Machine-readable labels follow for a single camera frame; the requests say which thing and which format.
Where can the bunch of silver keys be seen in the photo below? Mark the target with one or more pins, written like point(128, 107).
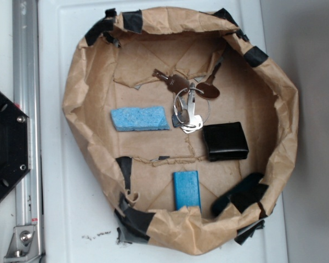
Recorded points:
point(184, 101)

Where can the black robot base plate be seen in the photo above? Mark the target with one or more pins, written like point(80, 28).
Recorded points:
point(14, 146)

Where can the aluminium extrusion rail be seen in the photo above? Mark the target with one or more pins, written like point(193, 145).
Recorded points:
point(29, 192)

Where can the black leather wallet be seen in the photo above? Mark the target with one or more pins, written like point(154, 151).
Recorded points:
point(225, 141)

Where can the blue rectangular block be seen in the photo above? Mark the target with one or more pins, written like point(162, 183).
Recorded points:
point(186, 189)

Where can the blue sponge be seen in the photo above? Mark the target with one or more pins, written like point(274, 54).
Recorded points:
point(139, 119)

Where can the brown paper bag bin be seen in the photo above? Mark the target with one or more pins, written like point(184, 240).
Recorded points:
point(112, 68)

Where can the metal corner bracket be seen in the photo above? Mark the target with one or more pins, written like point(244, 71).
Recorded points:
point(23, 245)

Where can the dark glasses case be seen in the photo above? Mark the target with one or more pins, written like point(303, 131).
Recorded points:
point(245, 193)

